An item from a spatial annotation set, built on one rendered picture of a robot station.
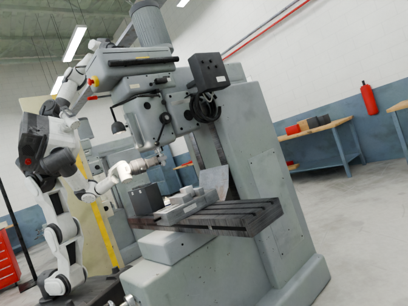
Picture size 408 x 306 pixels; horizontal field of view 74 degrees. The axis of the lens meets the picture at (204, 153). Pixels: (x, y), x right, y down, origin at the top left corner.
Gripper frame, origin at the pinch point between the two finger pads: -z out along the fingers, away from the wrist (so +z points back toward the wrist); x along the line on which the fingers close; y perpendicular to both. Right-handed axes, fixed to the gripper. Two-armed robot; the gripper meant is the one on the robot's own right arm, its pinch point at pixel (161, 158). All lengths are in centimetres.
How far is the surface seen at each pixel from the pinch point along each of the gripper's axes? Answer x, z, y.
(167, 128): -7.8, -8.0, -15.8
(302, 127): 233, -312, 27
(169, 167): 718, -163, 32
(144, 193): 31.2, 12.9, 19.0
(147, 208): 33.5, 14.1, 30.0
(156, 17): -1, -26, -85
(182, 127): -6.9, -17.1, -14.1
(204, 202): -20.2, -11.1, 30.7
